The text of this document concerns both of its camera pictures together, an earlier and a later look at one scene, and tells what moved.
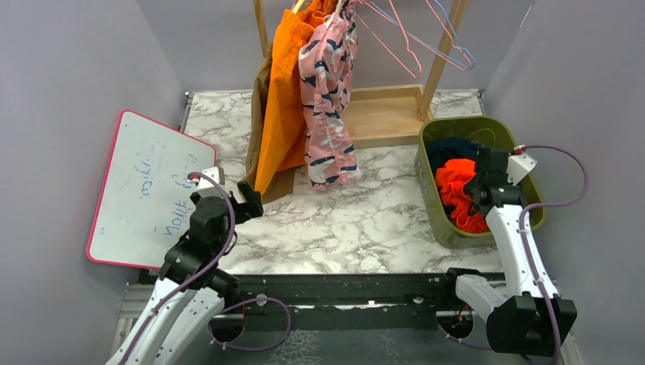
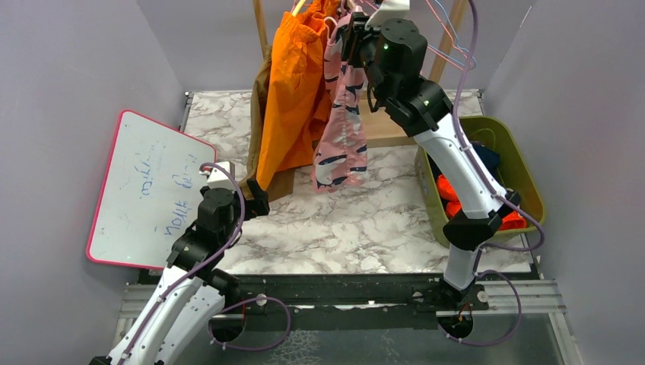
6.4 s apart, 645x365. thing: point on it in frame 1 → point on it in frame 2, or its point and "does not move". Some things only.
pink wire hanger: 437,53 does not move
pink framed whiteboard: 144,206 does not move
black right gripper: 468,186 → 355,33
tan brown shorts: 281,186 does not move
